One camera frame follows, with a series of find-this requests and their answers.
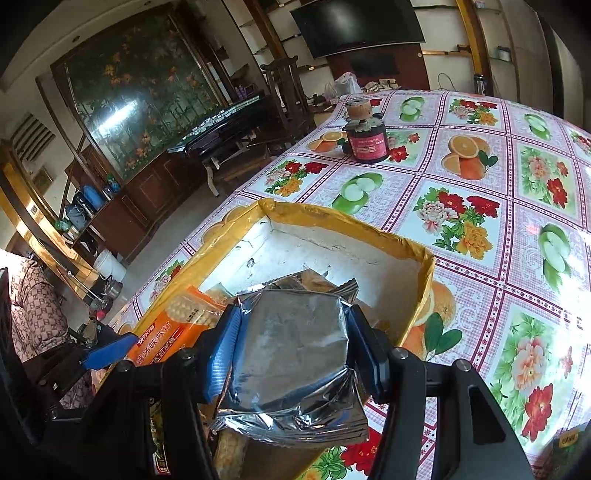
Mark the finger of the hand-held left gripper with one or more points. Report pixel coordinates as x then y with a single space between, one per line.
111 351

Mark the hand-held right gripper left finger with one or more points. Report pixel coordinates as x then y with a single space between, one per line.
221 355

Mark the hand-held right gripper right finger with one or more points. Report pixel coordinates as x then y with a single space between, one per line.
364 350

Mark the orange cracker packet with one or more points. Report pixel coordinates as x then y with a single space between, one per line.
175 323

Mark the silver foil packet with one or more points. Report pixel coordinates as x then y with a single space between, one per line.
304 281
286 350

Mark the yellow green cracker packet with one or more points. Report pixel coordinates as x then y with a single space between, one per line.
231 457

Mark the white tray with yellow edge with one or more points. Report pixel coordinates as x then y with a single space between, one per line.
323 249

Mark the metal pot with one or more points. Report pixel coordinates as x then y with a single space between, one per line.
106 295

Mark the white bucket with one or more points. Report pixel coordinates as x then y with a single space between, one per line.
111 267

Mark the pink patterned cloth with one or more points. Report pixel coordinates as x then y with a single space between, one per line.
32 314

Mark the grey bag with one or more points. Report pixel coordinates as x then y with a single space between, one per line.
76 216

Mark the blue bag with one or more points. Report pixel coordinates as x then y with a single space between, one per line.
92 197

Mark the brown wooden cabinet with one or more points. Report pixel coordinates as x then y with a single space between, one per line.
147 194

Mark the wooden stool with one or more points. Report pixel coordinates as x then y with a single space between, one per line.
244 166

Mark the floral fruit print tablecloth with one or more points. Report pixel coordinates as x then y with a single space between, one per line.
508 221

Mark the dark jar with pink label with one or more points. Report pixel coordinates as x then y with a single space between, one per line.
367 143

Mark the large green snack packet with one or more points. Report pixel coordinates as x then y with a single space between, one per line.
568 450

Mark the black mahjong table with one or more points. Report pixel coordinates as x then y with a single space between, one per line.
221 124

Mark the wooden side table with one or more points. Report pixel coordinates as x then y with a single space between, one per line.
325 110

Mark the white plastic bag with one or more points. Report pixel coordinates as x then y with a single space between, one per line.
344 85

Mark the pile of small boxes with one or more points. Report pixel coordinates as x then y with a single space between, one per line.
378 84

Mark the dark wooden chair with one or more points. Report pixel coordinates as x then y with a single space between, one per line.
288 92

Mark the dark wooden television cabinet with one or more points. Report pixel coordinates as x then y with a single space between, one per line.
378 64

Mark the metal thermos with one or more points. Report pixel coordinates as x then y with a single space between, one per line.
480 85

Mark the yellow pillar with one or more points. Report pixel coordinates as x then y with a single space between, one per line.
473 41

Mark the black television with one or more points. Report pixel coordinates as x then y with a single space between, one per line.
360 23

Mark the white container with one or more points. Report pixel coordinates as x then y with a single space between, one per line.
503 53

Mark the wall vent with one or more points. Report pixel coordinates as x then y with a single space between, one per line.
32 136

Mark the floral wall painting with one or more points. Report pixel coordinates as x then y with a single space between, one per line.
138 92

